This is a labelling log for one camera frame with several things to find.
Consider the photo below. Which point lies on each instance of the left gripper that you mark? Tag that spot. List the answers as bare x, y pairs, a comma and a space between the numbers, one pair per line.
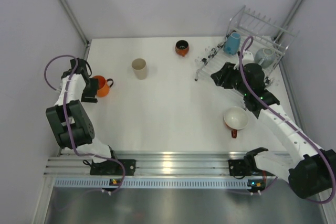
91, 91

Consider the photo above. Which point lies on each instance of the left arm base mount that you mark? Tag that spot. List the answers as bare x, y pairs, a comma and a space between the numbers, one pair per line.
112, 168

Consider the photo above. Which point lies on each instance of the aluminium mounting rail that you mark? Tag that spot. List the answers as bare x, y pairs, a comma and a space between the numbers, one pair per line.
173, 164

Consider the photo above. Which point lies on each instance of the beige tumbler cup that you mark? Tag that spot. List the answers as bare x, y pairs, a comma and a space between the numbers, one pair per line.
139, 67

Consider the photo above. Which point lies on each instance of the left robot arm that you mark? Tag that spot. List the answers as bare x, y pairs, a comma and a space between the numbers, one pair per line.
68, 120

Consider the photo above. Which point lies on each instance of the blue ceramic mug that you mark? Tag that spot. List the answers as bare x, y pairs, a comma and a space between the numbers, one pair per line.
232, 43

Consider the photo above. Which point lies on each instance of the slotted cable duct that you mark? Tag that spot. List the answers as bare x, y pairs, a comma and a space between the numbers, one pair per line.
155, 183

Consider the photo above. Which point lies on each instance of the black and red bowl cup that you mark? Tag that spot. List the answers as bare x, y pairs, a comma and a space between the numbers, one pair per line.
182, 48

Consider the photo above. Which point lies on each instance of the grey ceramic mug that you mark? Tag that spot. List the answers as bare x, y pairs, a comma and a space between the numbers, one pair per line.
265, 56

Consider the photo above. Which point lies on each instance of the silver metal dish rack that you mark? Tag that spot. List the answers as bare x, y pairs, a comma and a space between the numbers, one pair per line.
267, 34

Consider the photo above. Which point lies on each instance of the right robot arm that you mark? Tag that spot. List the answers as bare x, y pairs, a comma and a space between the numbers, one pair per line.
311, 169

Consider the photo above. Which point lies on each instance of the orange mug black handle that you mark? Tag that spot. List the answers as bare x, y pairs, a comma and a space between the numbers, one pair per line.
104, 86

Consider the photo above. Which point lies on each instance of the white and red mug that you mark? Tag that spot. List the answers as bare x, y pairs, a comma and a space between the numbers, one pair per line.
235, 119

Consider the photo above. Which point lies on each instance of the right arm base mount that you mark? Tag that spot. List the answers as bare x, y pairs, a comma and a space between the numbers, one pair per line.
238, 168

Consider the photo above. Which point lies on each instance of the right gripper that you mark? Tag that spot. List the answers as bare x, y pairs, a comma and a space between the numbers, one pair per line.
224, 74

